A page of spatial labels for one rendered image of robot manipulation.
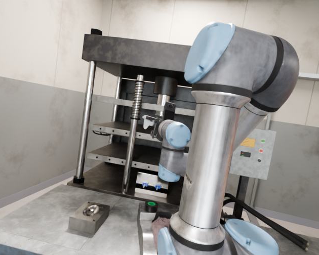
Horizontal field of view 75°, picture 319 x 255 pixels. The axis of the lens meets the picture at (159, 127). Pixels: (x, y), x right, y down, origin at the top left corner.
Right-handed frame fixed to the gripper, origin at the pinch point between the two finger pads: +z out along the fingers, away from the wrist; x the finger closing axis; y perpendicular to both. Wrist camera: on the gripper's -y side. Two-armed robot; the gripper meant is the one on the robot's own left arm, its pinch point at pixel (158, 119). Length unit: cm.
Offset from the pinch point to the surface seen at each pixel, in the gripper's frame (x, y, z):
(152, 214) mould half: 16, 54, 16
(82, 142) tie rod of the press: -38, 37, 84
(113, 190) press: -4, 68, 72
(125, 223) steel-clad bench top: 4, 66, 23
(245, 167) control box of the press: 92, 19, 50
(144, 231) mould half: 9, 55, 0
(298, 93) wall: 247, -97, 182
